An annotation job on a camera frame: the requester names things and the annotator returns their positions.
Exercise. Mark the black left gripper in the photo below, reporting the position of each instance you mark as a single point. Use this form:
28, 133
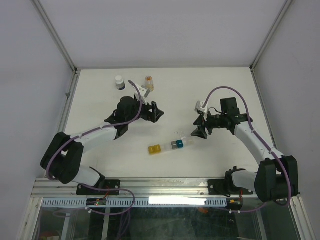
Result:
155, 114

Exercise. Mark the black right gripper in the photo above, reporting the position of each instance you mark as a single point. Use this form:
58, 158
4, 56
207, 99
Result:
200, 121

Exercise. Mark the clear bottle gold cap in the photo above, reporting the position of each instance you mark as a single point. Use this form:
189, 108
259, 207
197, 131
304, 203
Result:
149, 83

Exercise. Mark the weekly pill organizer strip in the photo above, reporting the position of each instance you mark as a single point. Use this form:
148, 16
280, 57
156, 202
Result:
179, 140

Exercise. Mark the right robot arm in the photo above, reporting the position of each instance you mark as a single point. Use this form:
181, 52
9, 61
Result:
277, 174

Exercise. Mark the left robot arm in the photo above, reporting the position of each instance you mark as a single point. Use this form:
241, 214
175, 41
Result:
62, 160

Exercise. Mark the white pill bottle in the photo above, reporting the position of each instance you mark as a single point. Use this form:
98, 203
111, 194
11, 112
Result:
120, 82

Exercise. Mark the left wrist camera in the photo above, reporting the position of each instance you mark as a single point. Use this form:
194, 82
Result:
141, 92

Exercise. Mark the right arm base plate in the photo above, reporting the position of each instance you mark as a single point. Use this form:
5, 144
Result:
220, 187

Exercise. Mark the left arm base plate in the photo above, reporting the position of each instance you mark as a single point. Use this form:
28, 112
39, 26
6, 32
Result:
109, 187

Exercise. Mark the white slotted cable duct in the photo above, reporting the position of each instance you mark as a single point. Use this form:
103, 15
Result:
139, 202

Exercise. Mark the aluminium mounting rail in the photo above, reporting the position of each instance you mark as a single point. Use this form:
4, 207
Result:
141, 187

